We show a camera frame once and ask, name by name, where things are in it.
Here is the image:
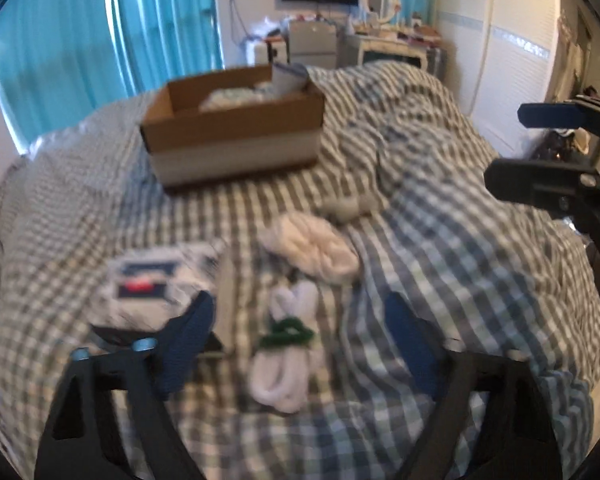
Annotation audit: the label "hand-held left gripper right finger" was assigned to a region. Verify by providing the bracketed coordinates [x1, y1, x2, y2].
[384, 291, 565, 480]

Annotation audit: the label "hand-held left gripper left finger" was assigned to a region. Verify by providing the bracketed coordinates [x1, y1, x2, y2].
[34, 290, 216, 480]

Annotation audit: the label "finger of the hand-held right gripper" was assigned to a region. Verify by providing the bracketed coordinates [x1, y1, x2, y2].
[517, 95, 600, 147]
[483, 157, 600, 221]

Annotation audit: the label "white printed cloth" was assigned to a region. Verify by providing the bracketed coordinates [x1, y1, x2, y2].
[90, 242, 226, 331]

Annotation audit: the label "white socks with green band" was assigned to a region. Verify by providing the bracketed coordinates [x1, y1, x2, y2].
[247, 280, 327, 413]

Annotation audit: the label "grey sock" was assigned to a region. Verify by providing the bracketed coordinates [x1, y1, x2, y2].
[316, 194, 381, 224]

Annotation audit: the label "brown cardboard box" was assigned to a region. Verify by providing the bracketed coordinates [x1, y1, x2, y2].
[140, 64, 327, 192]

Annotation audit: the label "grey folded cloth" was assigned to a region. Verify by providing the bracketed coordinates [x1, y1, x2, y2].
[211, 250, 239, 357]

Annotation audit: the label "white wardrobe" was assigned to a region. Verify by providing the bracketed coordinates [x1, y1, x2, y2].
[437, 0, 565, 157]

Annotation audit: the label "checkered blanket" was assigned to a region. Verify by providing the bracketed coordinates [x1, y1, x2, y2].
[0, 62, 600, 480]

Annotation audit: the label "white dressing table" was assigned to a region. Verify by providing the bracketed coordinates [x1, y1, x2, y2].
[346, 24, 447, 80]

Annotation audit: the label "white drawer cabinet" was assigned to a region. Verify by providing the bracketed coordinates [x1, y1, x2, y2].
[287, 21, 339, 69]

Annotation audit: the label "light blue cloth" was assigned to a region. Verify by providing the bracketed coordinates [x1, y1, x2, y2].
[199, 85, 276, 112]

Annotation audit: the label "white and blue cloth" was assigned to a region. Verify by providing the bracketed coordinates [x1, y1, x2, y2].
[271, 62, 309, 95]

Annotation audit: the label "small white appliance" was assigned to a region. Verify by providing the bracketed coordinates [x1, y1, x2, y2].
[252, 40, 289, 66]

